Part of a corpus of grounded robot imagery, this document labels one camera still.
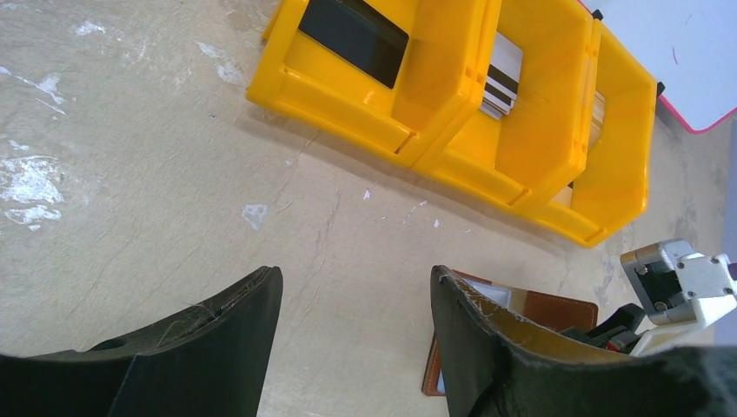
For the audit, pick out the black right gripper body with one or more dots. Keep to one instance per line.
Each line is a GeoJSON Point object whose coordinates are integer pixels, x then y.
{"type": "Point", "coordinates": [617, 333]}

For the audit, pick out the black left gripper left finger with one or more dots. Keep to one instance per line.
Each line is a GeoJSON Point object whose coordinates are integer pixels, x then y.
{"type": "Point", "coordinates": [209, 359]}

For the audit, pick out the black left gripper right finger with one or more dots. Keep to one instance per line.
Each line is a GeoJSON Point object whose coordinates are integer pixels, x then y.
{"type": "Point", "coordinates": [542, 373]}

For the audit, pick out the yellow three-compartment plastic bin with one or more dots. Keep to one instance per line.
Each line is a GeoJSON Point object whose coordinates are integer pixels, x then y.
{"type": "Point", "coordinates": [431, 121]}

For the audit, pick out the striped card stack in bin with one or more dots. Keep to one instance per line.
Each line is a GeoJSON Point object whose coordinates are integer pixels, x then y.
{"type": "Point", "coordinates": [502, 80]}

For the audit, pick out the black card in bin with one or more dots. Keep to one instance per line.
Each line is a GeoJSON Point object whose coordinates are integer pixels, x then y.
{"type": "Point", "coordinates": [359, 34]}

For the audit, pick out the pink-framed whiteboard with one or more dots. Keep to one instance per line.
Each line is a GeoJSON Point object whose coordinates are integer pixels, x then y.
{"type": "Point", "coordinates": [689, 46]}

